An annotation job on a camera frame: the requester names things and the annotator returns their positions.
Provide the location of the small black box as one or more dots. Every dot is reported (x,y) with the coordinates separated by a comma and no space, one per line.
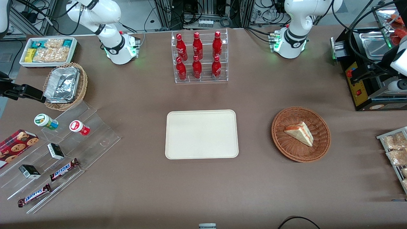
(29,171)
(55,151)

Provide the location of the teal snack packet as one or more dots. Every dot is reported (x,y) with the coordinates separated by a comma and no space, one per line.
(38,44)
(67,43)

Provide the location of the red cookie box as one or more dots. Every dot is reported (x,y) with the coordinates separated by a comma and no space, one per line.
(17,147)

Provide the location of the clear acrylic stepped display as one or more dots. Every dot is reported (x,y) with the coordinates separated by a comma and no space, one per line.
(95,140)

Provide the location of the red cola bottle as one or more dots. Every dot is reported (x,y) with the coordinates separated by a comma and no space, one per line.
(181,70)
(197,47)
(181,47)
(217,45)
(216,68)
(196,69)

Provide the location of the steel food pan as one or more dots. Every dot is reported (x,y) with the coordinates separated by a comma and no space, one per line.
(373,44)

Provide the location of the clear bag of snacks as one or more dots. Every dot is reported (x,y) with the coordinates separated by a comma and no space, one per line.
(397,157)
(394,141)

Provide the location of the Snickers chocolate bar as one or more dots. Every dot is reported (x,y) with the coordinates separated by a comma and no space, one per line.
(34,195)
(63,170)

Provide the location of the clear bag of crackers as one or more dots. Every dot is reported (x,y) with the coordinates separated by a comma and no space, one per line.
(54,43)
(51,55)

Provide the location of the tray of packaged snacks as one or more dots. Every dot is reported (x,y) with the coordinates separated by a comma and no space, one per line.
(381,137)

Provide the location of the brown round wicker basket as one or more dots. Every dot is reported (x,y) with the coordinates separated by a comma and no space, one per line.
(286,143)

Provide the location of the green lid snack cup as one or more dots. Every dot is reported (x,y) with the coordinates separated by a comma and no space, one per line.
(44,121)

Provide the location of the red lid snack cup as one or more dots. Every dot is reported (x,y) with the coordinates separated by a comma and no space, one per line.
(79,127)

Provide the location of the grey device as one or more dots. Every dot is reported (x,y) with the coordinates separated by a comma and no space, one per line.
(207,226)

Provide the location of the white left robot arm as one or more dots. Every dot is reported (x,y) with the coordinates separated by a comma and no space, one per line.
(294,22)

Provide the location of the triangular sandwich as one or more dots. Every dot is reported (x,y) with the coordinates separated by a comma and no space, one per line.
(300,133)

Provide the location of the light wicker basket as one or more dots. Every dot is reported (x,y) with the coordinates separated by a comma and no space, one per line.
(82,86)

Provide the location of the white power strip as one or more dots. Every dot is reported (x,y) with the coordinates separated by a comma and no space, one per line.
(205,23)

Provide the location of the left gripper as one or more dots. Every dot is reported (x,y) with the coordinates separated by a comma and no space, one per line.
(374,69)

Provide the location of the cream plastic tray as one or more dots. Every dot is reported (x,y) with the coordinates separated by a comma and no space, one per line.
(202,134)

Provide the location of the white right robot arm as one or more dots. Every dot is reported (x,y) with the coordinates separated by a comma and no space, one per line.
(108,25)

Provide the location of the clear acrylic bottle rack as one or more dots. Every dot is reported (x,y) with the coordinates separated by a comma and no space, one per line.
(206,79)

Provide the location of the aluminium foil container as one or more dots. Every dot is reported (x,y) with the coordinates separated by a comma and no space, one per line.
(62,84)

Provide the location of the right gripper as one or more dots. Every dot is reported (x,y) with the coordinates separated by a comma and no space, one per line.
(9,88)

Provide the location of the yellow snack packet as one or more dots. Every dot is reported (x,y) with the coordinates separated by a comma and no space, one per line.
(30,55)

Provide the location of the white rectangular snack bin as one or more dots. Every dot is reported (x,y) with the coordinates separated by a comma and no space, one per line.
(73,47)

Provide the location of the black hot food display machine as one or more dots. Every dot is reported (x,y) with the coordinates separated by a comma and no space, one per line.
(361,92)

